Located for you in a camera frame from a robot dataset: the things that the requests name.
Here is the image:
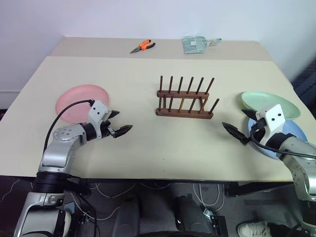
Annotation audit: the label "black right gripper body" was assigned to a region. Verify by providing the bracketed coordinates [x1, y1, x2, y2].
[248, 118, 268, 146]

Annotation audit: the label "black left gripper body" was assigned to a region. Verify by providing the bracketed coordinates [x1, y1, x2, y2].
[99, 120, 118, 139]

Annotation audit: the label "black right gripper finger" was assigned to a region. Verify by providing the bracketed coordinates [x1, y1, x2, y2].
[221, 121, 250, 146]
[241, 109, 259, 122]

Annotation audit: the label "wooden dish rack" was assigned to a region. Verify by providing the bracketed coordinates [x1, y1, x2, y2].
[155, 75, 220, 120]

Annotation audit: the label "green plate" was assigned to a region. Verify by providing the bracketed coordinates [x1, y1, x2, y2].
[240, 90, 301, 122]

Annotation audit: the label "pink plate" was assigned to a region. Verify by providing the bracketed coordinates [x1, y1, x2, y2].
[55, 84, 111, 125]

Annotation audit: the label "blue plate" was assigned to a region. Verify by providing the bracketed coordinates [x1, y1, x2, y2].
[247, 118, 309, 160]

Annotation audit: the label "dark rounded robot foot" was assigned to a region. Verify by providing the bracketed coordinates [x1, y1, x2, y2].
[108, 195, 144, 237]
[172, 194, 229, 237]

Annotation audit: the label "white shoe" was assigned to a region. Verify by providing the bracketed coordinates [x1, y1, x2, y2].
[237, 220, 275, 237]

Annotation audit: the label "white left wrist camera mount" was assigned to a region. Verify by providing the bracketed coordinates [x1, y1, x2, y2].
[86, 100, 111, 134]

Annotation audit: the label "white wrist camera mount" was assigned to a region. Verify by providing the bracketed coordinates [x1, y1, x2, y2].
[256, 104, 286, 146]
[86, 100, 111, 134]

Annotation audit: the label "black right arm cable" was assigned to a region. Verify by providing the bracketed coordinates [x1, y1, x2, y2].
[249, 120, 316, 159]

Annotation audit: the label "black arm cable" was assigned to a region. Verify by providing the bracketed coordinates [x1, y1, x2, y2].
[249, 120, 316, 159]
[43, 99, 95, 154]

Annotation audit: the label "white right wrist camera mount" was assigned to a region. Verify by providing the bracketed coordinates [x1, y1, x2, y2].
[256, 104, 286, 146]

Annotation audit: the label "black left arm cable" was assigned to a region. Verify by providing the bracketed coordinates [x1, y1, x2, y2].
[43, 99, 95, 154]

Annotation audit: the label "white floor cable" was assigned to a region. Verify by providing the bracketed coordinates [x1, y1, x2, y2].
[93, 182, 225, 222]

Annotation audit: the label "orange handled pliers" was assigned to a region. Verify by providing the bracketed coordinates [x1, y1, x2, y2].
[130, 39, 156, 54]

